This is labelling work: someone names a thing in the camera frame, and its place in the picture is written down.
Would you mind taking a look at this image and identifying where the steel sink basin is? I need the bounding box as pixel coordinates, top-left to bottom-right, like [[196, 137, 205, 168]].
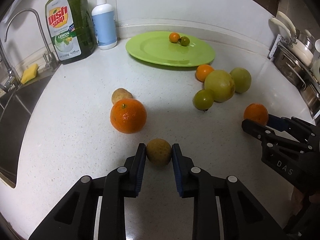
[[0, 75, 52, 188]]

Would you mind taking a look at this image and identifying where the metal pot rack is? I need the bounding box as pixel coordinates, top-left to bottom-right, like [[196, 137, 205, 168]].
[[268, 34, 319, 122]]

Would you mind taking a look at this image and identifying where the chrome sink tap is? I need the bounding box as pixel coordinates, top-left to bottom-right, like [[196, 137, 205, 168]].
[[0, 41, 21, 93]]

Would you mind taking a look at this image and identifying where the large yellow-green fruit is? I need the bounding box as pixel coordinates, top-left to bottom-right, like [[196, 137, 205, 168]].
[[204, 69, 235, 102]]

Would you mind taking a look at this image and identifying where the brown round fruit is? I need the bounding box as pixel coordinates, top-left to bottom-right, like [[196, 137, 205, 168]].
[[146, 138, 171, 167]]

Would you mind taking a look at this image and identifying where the curved chrome faucet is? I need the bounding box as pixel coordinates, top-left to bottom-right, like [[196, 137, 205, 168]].
[[4, 8, 60, 71]]

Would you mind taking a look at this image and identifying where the white blue pump bottle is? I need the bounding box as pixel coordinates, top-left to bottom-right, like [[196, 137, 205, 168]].
[[91, 0, 118, 50]]

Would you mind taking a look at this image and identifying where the small orange near plate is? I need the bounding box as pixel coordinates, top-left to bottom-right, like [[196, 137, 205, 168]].
[[195, 64, 214, 82]]

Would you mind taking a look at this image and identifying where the small green fruit on plate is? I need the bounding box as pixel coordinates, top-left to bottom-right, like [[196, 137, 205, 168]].
[[179, 36, 190, 47]]

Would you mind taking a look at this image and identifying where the white pan with handles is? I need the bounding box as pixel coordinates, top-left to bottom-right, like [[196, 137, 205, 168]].
[[270, 11, 315, 67]]

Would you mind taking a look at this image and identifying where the yellow-green round fruit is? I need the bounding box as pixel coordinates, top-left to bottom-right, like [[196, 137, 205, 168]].
[[230, 67, 252, 94]]

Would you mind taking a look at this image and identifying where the green plate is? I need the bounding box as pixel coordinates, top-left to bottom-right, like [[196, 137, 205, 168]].
[[125, 31, 216, 67]]

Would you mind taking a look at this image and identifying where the large orange mandarin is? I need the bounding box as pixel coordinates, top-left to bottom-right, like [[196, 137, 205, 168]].
[[110, 98, 147, 134]]

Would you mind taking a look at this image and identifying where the steel pot on rack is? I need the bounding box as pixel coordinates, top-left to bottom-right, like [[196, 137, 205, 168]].
[[273, 45, 310, 90]]

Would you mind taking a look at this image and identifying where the small orange on plate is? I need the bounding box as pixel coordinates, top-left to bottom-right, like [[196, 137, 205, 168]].
[[169, 32, 181, 43]]

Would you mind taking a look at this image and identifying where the white ceramic pot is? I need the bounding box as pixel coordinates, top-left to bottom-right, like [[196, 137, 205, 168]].
[[312, 38, 320, 81]]

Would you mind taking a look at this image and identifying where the yellow sponge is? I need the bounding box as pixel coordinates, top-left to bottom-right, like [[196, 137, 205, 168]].
[[21, 63, 39, 85]]

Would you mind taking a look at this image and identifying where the green dish soap bottle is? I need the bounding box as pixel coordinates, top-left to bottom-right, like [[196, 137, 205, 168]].
[[45, 0, 97, 64]]

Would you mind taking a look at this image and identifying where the steel pot with lid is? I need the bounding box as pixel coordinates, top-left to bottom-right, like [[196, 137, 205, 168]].
[[296, 29, 315, 50]]

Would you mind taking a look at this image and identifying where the brown fruit beside mandarin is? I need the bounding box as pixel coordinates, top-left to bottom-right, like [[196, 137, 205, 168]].
[[111, 88, 133, 105]]

